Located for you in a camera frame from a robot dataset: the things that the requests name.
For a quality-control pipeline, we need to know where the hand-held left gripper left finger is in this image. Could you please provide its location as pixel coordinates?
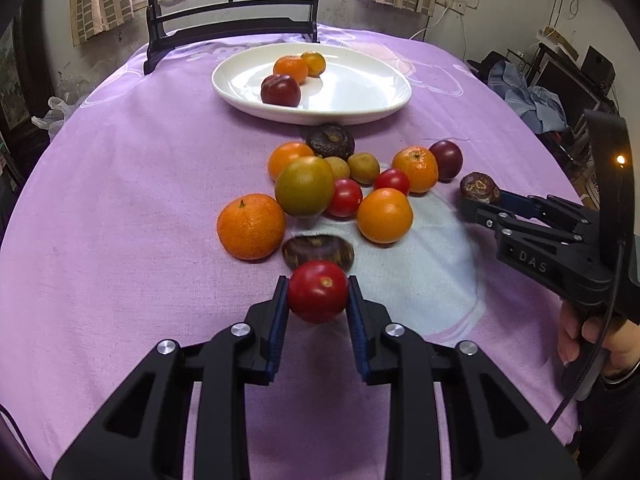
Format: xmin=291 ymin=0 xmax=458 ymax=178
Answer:
xmin=52 ymin=275 xmax=291 ymax=480

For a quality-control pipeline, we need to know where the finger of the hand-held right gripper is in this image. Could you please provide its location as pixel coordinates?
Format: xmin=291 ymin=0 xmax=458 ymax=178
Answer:
xmin=460 ymin=198 xmax=587 ymax=252
xmin=497 ymin=190 xmax=601 ymax=234

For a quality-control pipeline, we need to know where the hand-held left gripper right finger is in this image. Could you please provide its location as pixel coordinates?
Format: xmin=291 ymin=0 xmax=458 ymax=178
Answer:
xmin=347 ymin=275 xmax=583 ymax=480

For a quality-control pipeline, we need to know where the brown water chestnut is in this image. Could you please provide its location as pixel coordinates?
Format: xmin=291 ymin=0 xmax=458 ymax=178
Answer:
xmin=281 ymin=234 xmax=356 ymax=272
xmin=306 ymin=124 xmax=356 ymax=160
xmin=460 ymin=172 xmax=501 ymax=205

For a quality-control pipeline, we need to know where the red tomato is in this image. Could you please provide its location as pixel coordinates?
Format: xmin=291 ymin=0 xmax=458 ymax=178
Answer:
xmin=326 ymin=178 xmax=364 ymax=219
xmin=286 ymin=260 xmax=349 ymax=324
xmin=373 ymin=168 xmax=411 ymax=197

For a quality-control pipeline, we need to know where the dark red plum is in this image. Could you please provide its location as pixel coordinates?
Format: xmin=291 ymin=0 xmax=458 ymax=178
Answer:
xmin=260 ymin=74 xmax=302 ymax=108
xmin=429 ymin=140 xmax=463 ymax=182

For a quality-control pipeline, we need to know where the smooth orange tomato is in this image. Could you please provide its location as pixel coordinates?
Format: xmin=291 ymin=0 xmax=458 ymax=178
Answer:
xmin=356 ymin=188 xmax=414 ymax=245

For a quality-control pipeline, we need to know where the green-brown tomato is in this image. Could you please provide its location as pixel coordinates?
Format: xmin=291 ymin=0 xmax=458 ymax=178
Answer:
xmin=274 ymin=156 xmax=336 ymax=218

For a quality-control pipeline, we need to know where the white oval plate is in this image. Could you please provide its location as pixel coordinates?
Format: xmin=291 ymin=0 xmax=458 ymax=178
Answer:
xmin=211 ymin=43 xmax=413 ymax=126

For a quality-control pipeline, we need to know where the person's right forearm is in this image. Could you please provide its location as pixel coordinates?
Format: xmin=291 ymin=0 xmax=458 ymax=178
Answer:
xmin=575 ymin=360 xmax=640 ymax=480

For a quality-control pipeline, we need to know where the person's right hand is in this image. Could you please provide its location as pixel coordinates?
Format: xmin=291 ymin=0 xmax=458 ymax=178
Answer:
xmin=557 ymin=304 xmax=640 ymax=377

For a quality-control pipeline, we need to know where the blue clothing pile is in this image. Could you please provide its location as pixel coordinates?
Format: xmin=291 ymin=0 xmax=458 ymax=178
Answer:
xmin=487 ymin=60 xmax=571 ymax=133

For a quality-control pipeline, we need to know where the large orange mandarin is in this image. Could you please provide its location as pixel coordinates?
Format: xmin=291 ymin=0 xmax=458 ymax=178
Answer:
xmin=216 ymin=193 xmax=287 ymax=261

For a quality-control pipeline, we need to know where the small green kiwi berry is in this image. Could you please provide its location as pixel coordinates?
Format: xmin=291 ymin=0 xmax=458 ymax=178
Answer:
xmin=347 ymin=152 xmax=381 ymax=185
xmin=324 ymin=156 xmax=351 ymax=181

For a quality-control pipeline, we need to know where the black speaker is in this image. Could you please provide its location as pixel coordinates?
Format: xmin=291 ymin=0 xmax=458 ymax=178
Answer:
xmin=582 ymin=46 xmax=617 ymax=91

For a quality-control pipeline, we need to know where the purple tablecloth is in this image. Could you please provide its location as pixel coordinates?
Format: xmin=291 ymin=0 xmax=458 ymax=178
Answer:
xmin=0 ymin=24 xmax=583 ymax=480

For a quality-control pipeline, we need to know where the small orange-yellow tomato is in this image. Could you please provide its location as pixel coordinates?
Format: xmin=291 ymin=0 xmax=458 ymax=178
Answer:
xmin=300 ymin=51 xmax=327 ymax=78

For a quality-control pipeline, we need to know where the white plastic bag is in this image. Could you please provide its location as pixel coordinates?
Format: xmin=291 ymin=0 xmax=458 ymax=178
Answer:
xmin=31 ymin=96 xmax=78 ymax=143

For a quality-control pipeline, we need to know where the black round painted table screen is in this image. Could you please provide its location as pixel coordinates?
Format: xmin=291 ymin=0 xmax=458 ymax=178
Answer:
xmin=143 ymin=0 xmax=321 ymax=77

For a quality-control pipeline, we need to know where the dark wooden cabinet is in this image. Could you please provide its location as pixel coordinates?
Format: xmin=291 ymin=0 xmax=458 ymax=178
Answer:
xmin=0 ymin=10 xmax=56 ymax=201

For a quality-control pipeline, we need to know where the black cable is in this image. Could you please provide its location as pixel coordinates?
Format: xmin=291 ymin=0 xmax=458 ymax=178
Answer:
xmin=547 ymin=242 xmax=626 ymax=428

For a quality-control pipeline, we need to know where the white power cable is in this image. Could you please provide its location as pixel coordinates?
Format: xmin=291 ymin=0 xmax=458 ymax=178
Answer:
xmin=410 ymin=7 xmax=448 ymax=41

